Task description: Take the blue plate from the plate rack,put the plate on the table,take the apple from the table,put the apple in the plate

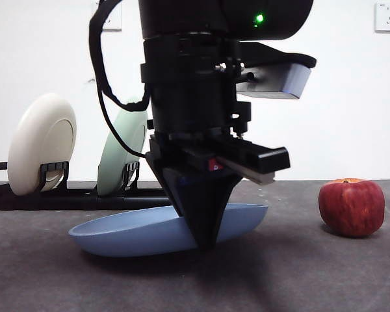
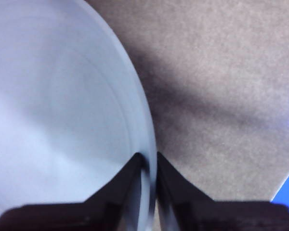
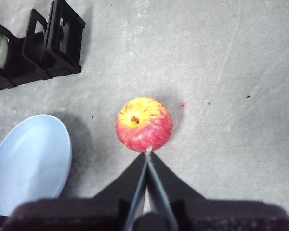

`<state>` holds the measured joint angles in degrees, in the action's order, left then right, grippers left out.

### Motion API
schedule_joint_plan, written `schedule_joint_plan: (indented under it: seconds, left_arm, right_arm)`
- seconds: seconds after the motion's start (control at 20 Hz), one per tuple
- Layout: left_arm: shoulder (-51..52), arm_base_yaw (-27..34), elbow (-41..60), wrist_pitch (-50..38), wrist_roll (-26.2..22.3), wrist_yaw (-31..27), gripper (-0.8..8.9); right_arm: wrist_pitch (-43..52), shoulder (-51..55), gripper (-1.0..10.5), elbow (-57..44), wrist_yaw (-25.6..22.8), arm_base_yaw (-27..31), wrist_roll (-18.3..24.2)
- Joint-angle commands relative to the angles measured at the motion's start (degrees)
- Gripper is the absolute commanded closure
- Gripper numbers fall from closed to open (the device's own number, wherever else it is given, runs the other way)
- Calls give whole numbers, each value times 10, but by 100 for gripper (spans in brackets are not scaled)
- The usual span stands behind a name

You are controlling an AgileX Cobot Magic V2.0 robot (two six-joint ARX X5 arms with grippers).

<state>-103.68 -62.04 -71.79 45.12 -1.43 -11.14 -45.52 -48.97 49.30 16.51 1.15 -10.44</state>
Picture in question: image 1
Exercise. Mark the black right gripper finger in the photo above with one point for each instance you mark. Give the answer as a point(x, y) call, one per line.
point(165, 182)
point(204, 208)

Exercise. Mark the blue plate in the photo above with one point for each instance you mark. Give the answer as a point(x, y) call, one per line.
point(133, 234)

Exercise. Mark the red apple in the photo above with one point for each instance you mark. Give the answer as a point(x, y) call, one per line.
point(351, 208)

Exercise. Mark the pale green plate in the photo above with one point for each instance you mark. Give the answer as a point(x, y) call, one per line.
point(112, 162)

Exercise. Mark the black plate rack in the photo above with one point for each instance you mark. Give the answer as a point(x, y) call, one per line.
point(52, 201)

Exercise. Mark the cream plate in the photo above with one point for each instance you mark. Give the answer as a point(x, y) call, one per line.
point(35, 146)

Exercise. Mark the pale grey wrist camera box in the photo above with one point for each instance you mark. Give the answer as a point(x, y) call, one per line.
point(292, 83)

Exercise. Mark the white wall socket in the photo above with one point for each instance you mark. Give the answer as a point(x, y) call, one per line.
point(389, 18)
point(114, 18)

